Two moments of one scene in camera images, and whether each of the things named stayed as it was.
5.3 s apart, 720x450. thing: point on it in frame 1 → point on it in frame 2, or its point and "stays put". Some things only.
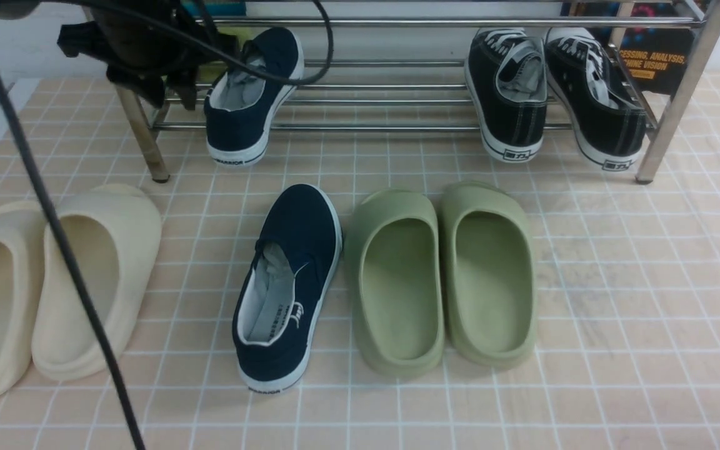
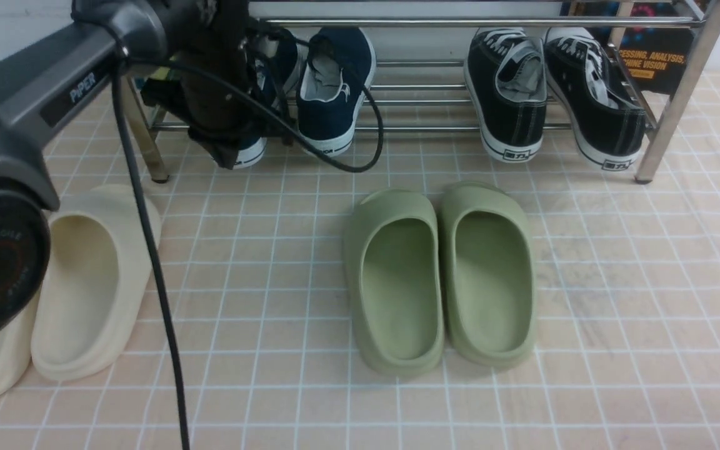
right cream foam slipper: x=114 y=234 stays put
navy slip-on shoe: x=281 y=285 → x=337 y=72
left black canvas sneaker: x=507 y=72 stays put
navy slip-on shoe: x=241 y=105 stays put
